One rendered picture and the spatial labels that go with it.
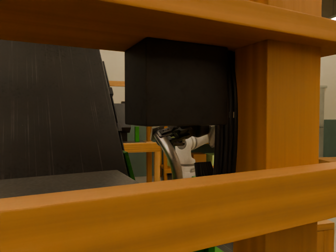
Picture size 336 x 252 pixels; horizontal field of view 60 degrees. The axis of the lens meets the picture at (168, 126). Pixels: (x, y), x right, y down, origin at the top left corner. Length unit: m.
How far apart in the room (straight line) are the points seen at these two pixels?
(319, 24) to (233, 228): 0.37
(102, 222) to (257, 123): 0.33
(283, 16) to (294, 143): 0.22
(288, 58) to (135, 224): 0.39
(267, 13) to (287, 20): 0.04
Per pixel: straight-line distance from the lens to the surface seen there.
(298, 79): 0.60
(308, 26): 0.57
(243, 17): 0.47
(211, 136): 0.90
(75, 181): 0.60
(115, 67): 6.48
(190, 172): 1.48
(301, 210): 0.55
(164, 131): 0.83
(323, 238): 1.86
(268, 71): 0.54
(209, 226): 0.43
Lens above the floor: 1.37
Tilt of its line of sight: 2 degrees down
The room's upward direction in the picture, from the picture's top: straight up
